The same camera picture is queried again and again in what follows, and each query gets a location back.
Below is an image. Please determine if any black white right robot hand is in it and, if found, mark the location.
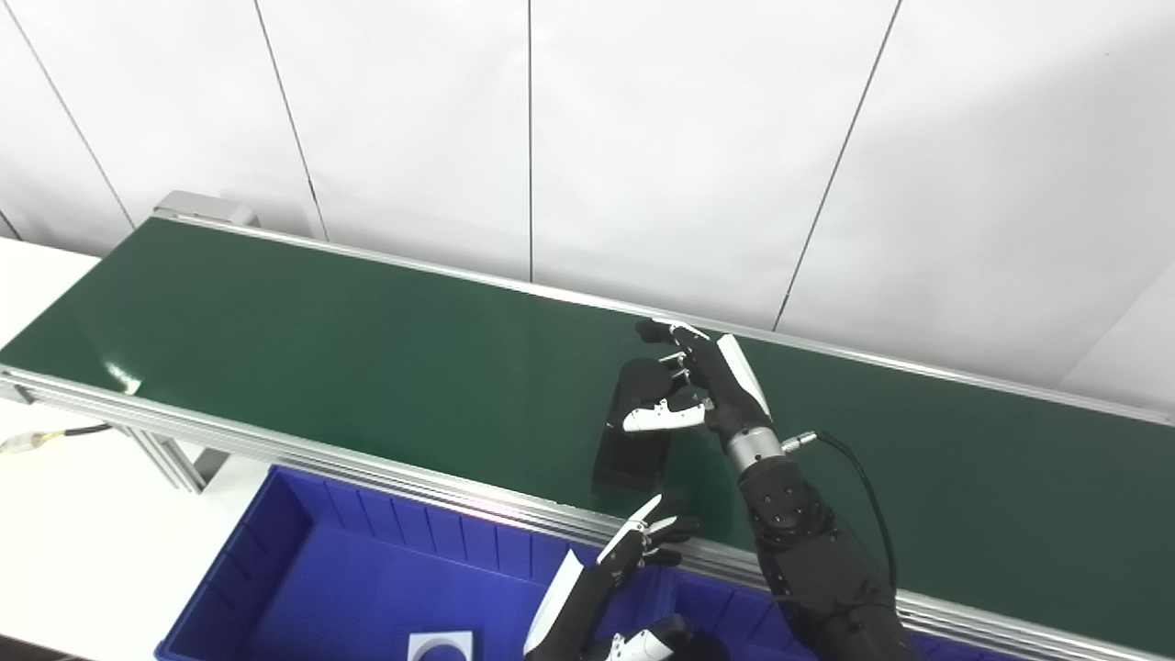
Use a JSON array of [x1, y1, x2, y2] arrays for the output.
[[622, 319, 781, 442]]

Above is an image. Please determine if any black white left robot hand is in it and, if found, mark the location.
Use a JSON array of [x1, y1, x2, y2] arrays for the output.
[[523, 494, 703, 661]]

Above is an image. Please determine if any black cylinder block part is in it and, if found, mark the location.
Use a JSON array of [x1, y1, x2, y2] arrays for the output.
[[677, 628, 733, 661], [592, 356, 688, 493]]

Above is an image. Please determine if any white square part with hole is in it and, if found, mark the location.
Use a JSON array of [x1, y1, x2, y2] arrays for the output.
[[407, 631, 476, 661]]

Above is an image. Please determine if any blue plastic bin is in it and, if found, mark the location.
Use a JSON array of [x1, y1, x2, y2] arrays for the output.
[[633, 567, 1011, 661], [156, 464, 664, 661]]

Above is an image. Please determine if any green conveyor belt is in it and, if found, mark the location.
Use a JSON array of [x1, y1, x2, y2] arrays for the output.
[[0, 218, 1175, 657], [0, 191, 1175, 661]]

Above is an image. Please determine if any aluminium conveyor leg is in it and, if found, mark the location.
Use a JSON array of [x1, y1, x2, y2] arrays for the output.
[[115, 424, 232, 495]]

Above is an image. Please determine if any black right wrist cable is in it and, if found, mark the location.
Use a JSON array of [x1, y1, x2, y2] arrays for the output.
[[780, 430, 902, 599]]

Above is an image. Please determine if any black yellow floor cable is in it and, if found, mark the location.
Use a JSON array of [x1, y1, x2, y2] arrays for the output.
[[0, 422, 114, 456]]

